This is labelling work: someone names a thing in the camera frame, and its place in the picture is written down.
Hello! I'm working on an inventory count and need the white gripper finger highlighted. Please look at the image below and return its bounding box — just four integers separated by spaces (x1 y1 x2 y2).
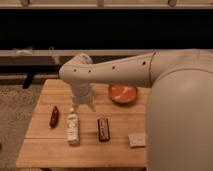
88 102 96 112
72 103 79 112

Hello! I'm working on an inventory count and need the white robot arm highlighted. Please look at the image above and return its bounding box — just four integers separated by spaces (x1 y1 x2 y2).
59 49 213 171

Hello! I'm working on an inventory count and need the orange ceramic cup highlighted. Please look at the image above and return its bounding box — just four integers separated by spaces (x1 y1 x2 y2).
108 85 138 104

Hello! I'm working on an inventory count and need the white plastic bottle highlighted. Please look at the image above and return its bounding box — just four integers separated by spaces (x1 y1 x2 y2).
66 108 79 145

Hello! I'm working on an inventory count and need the dark red snack bar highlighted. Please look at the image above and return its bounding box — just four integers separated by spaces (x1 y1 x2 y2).
49 106 59 128

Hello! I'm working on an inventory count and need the wooden table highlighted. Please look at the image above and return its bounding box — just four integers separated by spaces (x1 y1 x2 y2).
16 79 149 168

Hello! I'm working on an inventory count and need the beige sponge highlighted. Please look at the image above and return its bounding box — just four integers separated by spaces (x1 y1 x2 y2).
128 133 146 148

